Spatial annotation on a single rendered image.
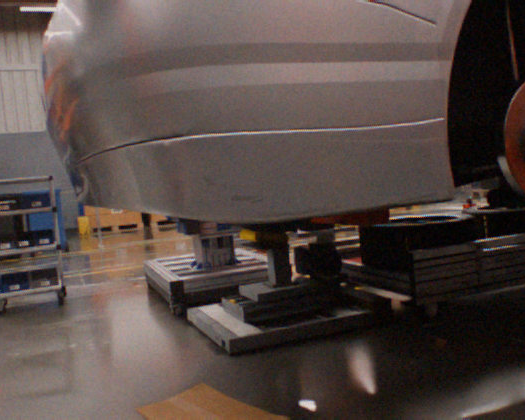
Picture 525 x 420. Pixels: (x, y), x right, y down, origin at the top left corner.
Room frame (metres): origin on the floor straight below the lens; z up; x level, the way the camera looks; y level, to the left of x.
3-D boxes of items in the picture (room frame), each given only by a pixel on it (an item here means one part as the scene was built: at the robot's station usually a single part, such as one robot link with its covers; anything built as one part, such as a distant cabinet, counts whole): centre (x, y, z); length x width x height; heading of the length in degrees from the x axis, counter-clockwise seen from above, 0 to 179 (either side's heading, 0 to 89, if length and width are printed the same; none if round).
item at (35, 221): (8.66, 3.31, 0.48); 0.64 x 0.54 x 0.97; 26
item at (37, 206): (4.42, 1.86, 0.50); 0.53 x 0.42 x 1.00; 111
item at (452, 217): (3.30, -0.88, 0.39); 0.66 x 0.66 x 0.24
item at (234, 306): (3.15, -0.02, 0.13); 0.50 x 0.36 x 0.10; 111
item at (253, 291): (3.16, -0.07, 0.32); 0.40 x 0.30 x 0.28; 111
